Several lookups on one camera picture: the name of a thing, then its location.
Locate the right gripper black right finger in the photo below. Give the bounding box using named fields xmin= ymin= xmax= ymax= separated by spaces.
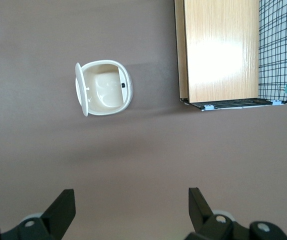
xmin=184 ymin=187 xmax=287 ymax=240

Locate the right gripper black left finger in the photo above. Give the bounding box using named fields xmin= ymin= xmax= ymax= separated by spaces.
xmin=0 ymin=188 xmax=76 ymax=240

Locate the cream plastic trash can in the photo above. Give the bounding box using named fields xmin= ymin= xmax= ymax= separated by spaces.
xmin=74 ymin=59 xmax=134 ymax=118

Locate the brown table cover sheet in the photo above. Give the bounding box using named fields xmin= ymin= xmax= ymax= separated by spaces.
xmin=0 ymin=0 xmax=287 ymax=240

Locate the light wood shelf board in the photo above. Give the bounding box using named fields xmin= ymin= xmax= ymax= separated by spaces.
xmin=183 ymin=0 xmax=260 ymax=104

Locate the black wire rack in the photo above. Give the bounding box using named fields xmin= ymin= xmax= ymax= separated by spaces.
xmin=173 ymin=0 xmax=287 ymax=112

